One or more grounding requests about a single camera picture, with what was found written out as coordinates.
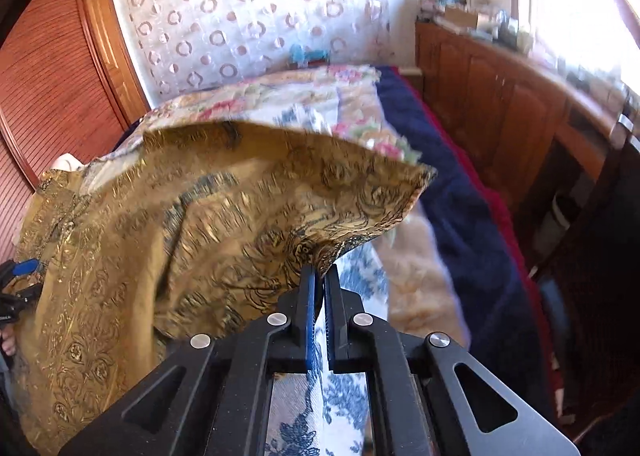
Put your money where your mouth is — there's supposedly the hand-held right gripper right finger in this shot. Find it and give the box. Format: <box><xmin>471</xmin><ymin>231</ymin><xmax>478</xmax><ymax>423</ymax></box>
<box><xmin>325</xmin><ymin>269</ymin><xmax>581</xmax><ymax>456</ymax></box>

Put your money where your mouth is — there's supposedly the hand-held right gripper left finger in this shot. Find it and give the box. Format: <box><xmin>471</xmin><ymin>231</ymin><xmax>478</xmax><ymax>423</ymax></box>
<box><xmin>57</xmin><ymin>266</ymin><xmax>320</xmax><ymax>456</ymax></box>

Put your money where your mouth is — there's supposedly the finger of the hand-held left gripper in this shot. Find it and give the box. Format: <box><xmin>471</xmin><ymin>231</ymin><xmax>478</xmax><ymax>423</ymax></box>
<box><xmin>0</xmin><ymin>259</ymin><xmax>44</xmax><ymax>317</ymax></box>

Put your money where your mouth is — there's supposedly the gold patterned cloth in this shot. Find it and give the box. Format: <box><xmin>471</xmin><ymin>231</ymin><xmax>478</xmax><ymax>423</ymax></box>
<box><xmin>12</xmin><ymin>118</ymin><xmax>436</xmax><ymax>452</ymax></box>

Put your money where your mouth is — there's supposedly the blue floral bed sheet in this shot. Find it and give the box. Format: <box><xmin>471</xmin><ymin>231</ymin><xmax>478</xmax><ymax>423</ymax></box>
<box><xmin>265</xmin><ymin>101</ymin><xmax>393</xmax><ymax>456</ymax></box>

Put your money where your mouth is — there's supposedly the white pillow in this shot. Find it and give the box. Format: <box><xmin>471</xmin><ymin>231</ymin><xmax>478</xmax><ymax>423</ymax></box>
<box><xmin>50</xmin><ymin>153</ymin><xmax>86</xmax><ymax>172</ymax></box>

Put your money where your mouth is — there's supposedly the navy blue blanket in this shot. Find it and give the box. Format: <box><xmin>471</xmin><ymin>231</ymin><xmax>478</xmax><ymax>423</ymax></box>
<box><xmin>372</xmin><ymin>66</ymin><xmax>551</xmax><ymax>417</ymax></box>

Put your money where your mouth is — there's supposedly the wooden slatted wardrobe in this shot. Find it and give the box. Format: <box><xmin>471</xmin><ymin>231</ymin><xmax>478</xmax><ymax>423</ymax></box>
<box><xmin>0</xmin><ymin>0</ymin><xmax>151</xmax><ymax>262</ymax></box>

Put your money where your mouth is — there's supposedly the pink floral quilt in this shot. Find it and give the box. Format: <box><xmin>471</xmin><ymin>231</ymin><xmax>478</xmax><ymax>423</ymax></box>
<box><xmin>100</xmin><ymin>63</ymin><xmax>431</xmax><ymax>169</ymax></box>

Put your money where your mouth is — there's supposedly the teal plastic item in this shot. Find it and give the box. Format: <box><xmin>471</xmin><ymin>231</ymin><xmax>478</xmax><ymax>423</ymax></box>
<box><xmin>287</xmin><ymin>43</ymin><xmax>331</xmax><ymax>68</ymax></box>

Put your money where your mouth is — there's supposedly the dark wooden chair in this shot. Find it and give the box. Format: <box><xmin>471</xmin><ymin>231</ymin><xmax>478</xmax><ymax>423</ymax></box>
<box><xmin>515</xmin><ymin>86</ymin><xmax>640</xmax><ymax>442</ymax></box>

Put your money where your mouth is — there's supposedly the wooden sideboard cabinet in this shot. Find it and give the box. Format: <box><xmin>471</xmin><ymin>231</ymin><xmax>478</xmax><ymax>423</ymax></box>
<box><xmin>415</xmin><ymin>18</ymin><xmax>631</xmax><ymax>237</ymax></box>

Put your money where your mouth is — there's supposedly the circle patterned sheer curtain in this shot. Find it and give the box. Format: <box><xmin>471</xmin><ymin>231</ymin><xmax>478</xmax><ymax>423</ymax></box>
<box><xmin>112</xmin><ymin>0</ymin><xmax>401</xmax><ymax>107</ymax></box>

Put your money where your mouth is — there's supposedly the clutter of small boxes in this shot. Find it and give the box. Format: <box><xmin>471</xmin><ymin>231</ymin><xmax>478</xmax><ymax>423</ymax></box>
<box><xmin>417</xmin><ymin>0</ymin><xmax>626</xmax><ymax>92</ymax></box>

